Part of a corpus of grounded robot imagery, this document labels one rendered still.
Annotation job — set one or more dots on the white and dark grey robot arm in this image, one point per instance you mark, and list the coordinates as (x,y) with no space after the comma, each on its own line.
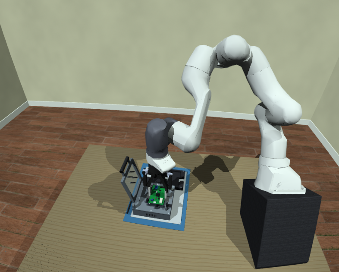
(276,109)

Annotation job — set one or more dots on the green circuit board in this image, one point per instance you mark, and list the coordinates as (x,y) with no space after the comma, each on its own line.
(157,195)

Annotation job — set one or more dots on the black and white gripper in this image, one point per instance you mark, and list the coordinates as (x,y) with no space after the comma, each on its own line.
(155,173)

